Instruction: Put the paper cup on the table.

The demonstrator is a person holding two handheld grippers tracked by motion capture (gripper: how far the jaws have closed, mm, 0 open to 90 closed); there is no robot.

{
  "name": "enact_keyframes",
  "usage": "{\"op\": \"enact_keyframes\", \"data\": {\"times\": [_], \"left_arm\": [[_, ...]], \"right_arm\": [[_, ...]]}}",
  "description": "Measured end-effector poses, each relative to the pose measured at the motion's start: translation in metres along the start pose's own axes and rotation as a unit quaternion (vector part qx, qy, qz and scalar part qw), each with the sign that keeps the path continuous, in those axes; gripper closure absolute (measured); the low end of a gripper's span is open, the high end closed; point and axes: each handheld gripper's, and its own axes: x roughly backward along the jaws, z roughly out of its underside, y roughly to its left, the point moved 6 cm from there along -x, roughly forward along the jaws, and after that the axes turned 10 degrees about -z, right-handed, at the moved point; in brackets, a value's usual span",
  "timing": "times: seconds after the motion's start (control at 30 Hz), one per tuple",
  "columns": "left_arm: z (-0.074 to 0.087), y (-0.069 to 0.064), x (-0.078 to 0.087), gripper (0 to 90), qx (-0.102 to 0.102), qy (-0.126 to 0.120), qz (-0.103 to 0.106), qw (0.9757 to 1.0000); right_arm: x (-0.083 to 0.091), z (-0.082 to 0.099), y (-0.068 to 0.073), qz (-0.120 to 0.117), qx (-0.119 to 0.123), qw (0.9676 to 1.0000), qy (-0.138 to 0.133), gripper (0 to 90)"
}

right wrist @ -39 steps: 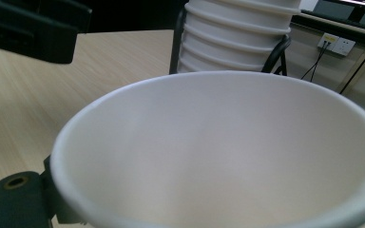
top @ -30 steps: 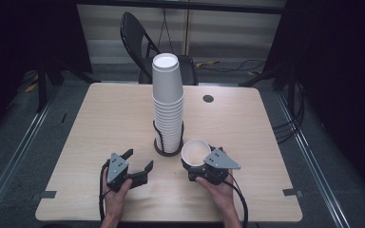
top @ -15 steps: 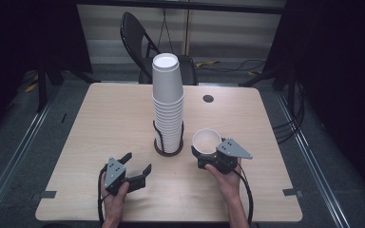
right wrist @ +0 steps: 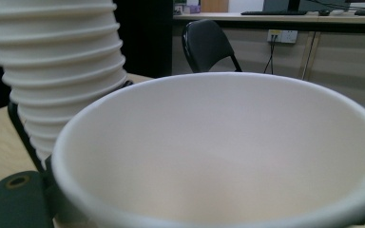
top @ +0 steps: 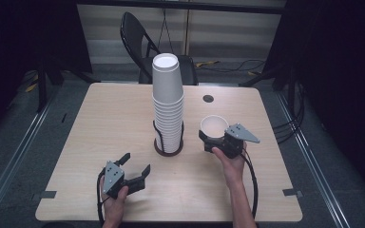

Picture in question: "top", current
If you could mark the white paper cup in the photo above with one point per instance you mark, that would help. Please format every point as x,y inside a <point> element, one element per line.
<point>214,126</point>

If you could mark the person's right hand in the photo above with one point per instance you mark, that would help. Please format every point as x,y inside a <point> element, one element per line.
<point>233,169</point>

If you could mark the metal floor rail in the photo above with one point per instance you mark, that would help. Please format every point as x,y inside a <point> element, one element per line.
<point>313,164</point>
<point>15,158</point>

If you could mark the yellow floor tape piece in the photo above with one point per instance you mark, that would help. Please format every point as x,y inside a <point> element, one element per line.
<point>31,87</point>
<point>206,63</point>

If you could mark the dark round table grommet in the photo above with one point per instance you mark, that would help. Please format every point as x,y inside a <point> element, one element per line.
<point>208,98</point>

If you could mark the stack of white cups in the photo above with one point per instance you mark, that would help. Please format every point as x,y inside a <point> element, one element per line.
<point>168,95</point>

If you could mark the grey tape strip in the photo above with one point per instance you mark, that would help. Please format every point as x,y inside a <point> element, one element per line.
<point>292,192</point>
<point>48,194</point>

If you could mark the black metal stand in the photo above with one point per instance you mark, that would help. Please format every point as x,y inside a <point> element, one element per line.
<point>42,91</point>
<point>259,77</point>

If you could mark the person's left hand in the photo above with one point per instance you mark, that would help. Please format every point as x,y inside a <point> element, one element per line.
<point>114,205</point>

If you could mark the black folding chair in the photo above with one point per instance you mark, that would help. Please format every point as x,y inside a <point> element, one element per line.
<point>133,34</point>

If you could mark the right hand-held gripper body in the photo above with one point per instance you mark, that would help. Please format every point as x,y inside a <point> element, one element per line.
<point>239,133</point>

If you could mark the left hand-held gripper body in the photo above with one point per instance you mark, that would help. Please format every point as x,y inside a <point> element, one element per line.
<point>112,177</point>

